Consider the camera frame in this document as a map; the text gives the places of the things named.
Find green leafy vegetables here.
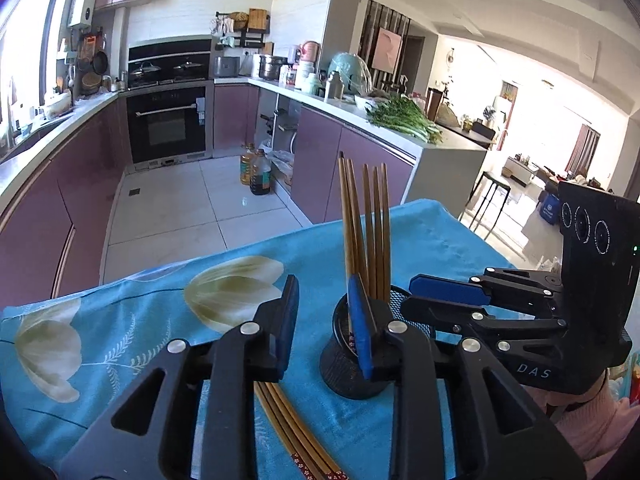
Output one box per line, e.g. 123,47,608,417
366,96,443,145

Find yellow cooking oil bottle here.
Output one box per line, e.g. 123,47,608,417
240,143,257,185

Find stainless steel stockpot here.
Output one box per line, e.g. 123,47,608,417
257,54,288,81

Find kitchen window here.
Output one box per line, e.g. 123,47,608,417
0,0,68,126

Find dark cooking oil bottle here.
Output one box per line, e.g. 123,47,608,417
248,149,273,196

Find black built-in oven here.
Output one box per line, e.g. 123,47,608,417
125,85,208,165

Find wooden chopstick red patterned end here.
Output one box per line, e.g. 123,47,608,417
346,158,369,288
338,151,357,286
266,382,338,480
254,382,313,480
273,382,349,478
260,382,326,480

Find mint green appliance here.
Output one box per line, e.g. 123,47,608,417
327,51,373,96

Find person's right forearm pink sleeve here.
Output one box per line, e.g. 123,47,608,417
542,367,640,461

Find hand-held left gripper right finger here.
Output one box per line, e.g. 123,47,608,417
347,273,590,480

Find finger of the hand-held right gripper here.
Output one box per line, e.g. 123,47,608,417
408,268,567,307
399,297,569,357

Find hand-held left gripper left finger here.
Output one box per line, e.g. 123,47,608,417
59,274,301,480

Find black wall rack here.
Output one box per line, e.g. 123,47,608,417
215,10,273,50

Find steel thermos bottle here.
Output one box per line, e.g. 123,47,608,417
325,71,346,102

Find black mesh utensil holder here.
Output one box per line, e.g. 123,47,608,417
319,284,441,401

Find blue bag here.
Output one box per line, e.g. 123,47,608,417
537,192,563,223

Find blue floral tablecloth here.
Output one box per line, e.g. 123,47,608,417
0,200,521,480

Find pink base cabinets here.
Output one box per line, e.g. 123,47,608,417
212,82,418,223
0,95,131,311

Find white plastic bag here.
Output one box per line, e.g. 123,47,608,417
270,150,296,186

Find black bar stool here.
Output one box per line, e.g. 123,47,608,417
470,171,512,233

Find black pot with glass lid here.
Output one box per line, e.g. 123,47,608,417
129,60,162,85
172,60,205,81

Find black integrated stove hood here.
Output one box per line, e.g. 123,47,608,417
127,35,213,88

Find pink wall picture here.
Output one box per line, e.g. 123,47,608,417
376,27,403,72

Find dark slatted partition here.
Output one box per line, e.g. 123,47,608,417
357,0,411,93

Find brown tumbler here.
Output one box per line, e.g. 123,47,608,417
426,87,446,122

